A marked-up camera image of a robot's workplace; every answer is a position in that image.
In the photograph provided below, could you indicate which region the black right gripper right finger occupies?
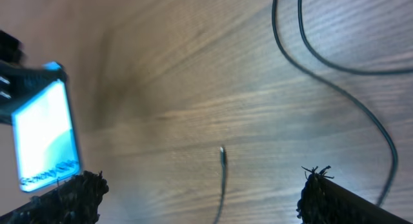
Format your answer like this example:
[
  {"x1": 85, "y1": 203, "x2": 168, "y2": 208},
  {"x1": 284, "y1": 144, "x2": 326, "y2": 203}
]
[{"x1": 296, "y1": 166, "x2": 412, "y2": 224}]

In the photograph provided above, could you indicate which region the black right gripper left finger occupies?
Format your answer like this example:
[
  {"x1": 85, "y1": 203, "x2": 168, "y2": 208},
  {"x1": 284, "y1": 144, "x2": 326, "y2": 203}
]
[{"x1": 1, "y1": 171, "x2": 109, "y2": 224}]

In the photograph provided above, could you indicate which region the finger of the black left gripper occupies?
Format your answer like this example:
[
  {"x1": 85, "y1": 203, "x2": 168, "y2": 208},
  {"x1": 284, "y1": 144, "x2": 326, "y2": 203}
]
[{"x1": 1, "y1": 31, "x2": 68, "y2": 124}]

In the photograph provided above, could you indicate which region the blue Galaxy smartphone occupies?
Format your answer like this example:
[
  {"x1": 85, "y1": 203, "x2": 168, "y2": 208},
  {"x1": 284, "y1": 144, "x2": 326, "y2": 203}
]
[{"x1": 12, "y1": 61, "x2": 82, "y2": 192}]

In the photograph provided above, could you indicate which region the black charger cable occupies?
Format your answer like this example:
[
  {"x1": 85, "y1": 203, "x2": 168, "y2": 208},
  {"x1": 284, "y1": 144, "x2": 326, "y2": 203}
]
[{"x1": 212, "y1": 0, "x2": 413, "y2": 224}]

